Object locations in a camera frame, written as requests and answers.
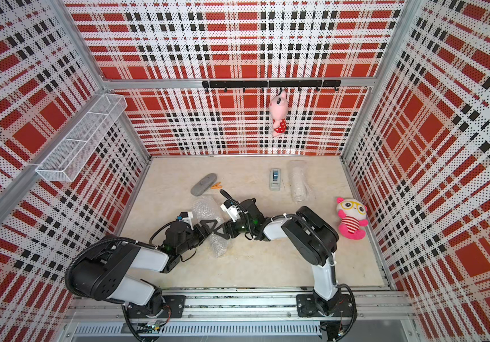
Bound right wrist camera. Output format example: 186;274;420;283
221;199;241;222

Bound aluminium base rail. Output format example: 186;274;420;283
63;287;419;339

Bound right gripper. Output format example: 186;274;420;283
214;218;254;239

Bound grey tape dispenser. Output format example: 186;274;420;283
269;168;281;191

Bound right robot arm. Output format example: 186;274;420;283
214;198;357;321

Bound bubble wrap sheet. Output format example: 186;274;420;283
192;196;231;258
288;160;313;203

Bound orange scissors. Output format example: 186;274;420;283
211;182;223;190

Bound pink hanging plush toy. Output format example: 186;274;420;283
268;91;288;137

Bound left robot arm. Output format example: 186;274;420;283
65;215;218;319

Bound pink owl plush toy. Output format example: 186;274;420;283
336;198;369;240

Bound black hook rail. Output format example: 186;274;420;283
202;79;342;91

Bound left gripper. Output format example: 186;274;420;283
177;220;217;255

